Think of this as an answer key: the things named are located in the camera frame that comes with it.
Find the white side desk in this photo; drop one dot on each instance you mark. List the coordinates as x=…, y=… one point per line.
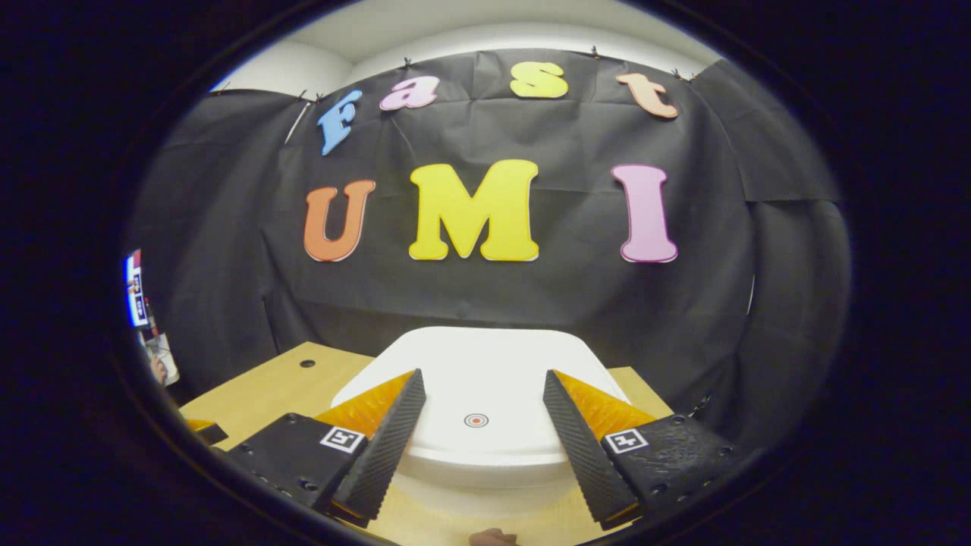
x=171, y=356

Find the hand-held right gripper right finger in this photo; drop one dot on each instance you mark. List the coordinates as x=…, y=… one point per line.
x=580, y=447

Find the computer monitor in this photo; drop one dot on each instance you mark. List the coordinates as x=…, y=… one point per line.
x=136, y=292

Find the wooden desktop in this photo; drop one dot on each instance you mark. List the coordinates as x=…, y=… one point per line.
x=265, y=387

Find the black backdrop cloth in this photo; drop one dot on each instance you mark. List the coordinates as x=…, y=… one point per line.
x=493, y=296

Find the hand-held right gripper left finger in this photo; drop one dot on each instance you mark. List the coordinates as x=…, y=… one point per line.
x=387, y=447

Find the white desktop garbage bin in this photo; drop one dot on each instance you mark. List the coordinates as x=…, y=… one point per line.
x=485, y=364

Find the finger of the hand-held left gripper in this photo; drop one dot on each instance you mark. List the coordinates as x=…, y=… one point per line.
x=211, y=434

